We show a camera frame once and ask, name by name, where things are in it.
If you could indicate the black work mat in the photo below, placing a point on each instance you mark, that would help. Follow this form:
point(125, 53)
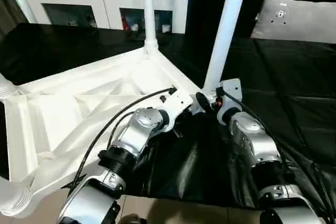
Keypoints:
point(294, 129)

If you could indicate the grey cushion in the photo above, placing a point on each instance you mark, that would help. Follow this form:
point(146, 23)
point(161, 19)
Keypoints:
point(299, 19)

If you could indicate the dark grey curtain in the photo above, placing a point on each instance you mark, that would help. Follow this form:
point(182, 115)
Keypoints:
point(5, 9)

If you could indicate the white plastic table top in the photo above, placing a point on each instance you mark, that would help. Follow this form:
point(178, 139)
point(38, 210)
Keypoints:
point(68, 114)

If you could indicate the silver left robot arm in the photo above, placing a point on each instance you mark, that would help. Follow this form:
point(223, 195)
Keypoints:
point(131, 140)

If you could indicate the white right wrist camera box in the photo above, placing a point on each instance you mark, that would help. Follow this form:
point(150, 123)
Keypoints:
point(231, 90)

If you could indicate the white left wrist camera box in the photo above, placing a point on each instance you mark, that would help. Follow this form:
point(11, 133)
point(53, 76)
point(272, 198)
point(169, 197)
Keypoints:
point(176, 100)

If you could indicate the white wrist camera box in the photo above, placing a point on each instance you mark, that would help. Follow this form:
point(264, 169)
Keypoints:
point(176, 100)
point(231, 90)

